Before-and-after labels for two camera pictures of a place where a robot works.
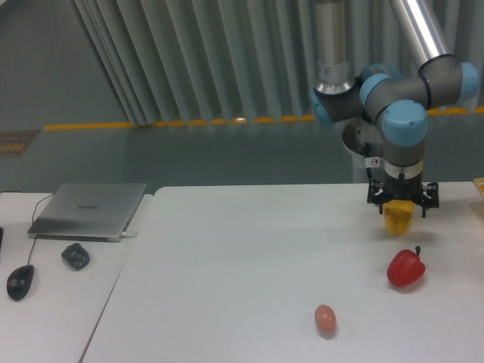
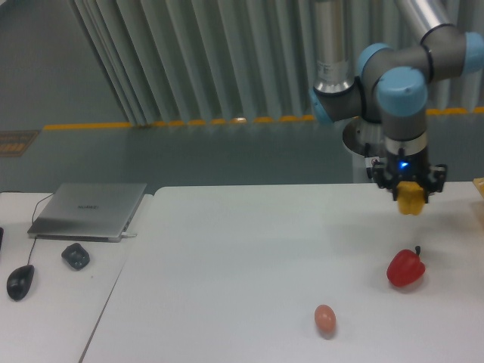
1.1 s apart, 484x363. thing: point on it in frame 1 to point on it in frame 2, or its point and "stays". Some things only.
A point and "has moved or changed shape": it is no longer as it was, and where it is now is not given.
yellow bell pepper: (398, 215) has moved or changed shape
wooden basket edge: (479, 183) stays
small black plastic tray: (76, 256) stays
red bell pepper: (405, 268) stays
